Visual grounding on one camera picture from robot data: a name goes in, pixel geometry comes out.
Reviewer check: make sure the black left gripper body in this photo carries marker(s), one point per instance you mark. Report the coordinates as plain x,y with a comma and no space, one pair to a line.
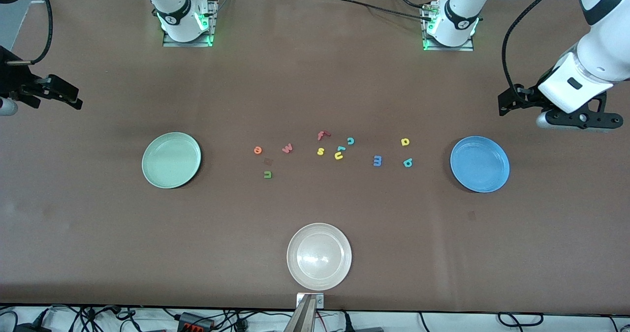
527,98

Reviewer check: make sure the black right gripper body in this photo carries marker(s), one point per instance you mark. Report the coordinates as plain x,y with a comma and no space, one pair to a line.
11,77

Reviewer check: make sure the blue letter m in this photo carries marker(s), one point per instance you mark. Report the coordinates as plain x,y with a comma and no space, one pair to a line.
377,161

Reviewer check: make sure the red letter w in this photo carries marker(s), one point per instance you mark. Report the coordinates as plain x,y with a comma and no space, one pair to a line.
287,148

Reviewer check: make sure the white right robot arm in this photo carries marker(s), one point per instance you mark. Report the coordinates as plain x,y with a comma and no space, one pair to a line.
179,24

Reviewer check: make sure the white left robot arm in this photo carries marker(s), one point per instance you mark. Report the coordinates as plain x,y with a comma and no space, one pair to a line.
600,56

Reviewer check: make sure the blue plate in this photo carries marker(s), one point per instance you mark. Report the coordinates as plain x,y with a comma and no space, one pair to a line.
480,164

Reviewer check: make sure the green plate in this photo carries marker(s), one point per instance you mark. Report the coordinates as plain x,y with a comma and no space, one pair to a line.
171,160

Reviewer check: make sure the red letter f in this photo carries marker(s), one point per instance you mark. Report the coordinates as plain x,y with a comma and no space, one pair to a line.
321,135

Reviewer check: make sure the white plate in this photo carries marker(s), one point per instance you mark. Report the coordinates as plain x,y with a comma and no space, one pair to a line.
319,256

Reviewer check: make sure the black orange power strip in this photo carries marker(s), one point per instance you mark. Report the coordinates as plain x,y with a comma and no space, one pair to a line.
196,321

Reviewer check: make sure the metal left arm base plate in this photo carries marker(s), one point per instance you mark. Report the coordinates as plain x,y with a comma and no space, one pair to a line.
468,46

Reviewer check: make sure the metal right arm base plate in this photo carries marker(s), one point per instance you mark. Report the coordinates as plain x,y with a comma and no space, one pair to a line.
209,32

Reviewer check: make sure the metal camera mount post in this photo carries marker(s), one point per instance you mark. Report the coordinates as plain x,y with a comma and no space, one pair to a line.
302,317

